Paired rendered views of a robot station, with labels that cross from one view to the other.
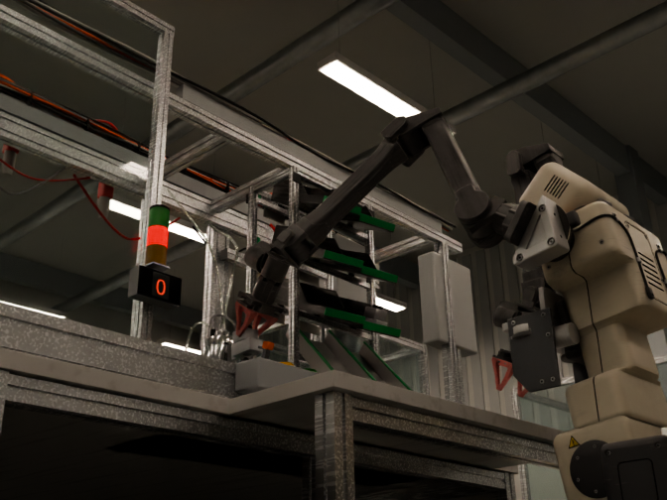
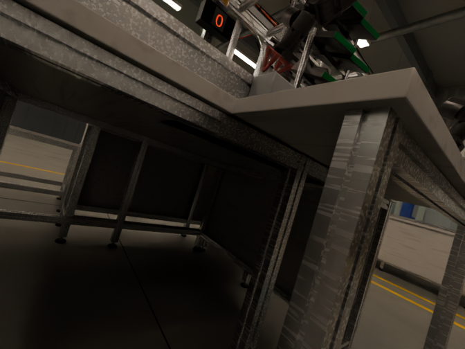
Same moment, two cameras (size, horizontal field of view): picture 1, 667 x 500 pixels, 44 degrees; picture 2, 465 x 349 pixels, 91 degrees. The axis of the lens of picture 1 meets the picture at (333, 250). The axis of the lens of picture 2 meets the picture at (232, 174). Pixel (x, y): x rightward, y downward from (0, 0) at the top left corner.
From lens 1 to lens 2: 1.15 m
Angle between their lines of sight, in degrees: 25
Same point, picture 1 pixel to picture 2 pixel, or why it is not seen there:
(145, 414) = (131, 81)
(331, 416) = (371, 146)
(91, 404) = (37, 35)
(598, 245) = not seen: outside the picture
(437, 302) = not seen: hidden behind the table
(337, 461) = (360, 219)
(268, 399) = (276, 104)
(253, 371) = (267, 84)
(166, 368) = (184, 52)
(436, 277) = not seen: hidden behind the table
